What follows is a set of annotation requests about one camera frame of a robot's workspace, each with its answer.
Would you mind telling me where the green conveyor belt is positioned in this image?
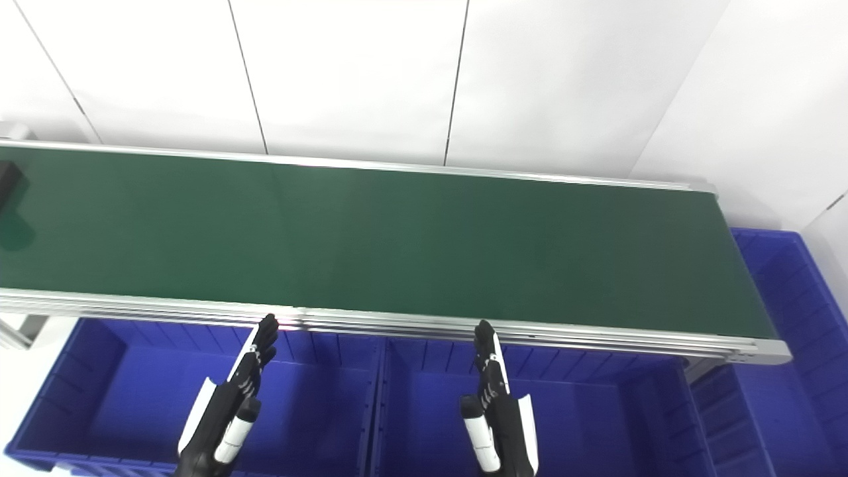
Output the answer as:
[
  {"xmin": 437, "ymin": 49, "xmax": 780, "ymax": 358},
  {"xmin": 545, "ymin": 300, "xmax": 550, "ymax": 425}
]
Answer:
[{"xmin": 0, "ymin": 139, "xmax": 793, "ymax": 366}]

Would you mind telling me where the blue plastic bin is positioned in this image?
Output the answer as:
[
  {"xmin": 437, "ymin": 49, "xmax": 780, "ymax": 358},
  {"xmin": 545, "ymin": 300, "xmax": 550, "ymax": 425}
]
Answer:
[
  {"xmin": 689, "ymin": 227, "xmax": 848, "ymax": 477},
  {"xmin": 370, "ymin": 335, "xmax": 717, "ymax": 477},
  {"xmin": 3, "ymin": 317, "xmax": 386, "ymax": 477}
]

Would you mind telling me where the aluminium conveyor support leg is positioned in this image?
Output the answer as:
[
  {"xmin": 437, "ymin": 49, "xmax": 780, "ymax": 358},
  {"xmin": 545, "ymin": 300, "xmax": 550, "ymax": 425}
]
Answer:
[
  {"xmin": 685, "ymin": 358, "xmax": 724, "ymax": 384},
  {"xmin": 0, "ymin": 314, "xmax": 48, "ymax": 350}
]

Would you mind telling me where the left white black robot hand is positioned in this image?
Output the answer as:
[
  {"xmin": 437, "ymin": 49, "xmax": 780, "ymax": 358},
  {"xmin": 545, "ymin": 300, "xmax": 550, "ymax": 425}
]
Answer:
[{"xmin": 174, "ymin": 314, "xmax": 280, "ymax": 477}]

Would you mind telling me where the black cylindrical part with base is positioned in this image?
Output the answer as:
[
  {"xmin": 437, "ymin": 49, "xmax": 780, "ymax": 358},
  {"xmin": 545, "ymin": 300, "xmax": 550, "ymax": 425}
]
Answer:
[{"xmin": 0, "ymin": 161, "xmax": 25, "ymax": 205}]

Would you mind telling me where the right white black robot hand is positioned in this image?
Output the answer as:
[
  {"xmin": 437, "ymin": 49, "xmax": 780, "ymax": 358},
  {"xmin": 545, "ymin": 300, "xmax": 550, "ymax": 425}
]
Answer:
[{"xmin": 459, "ymin": 319, "xmax": 538, "ymax": 477}]

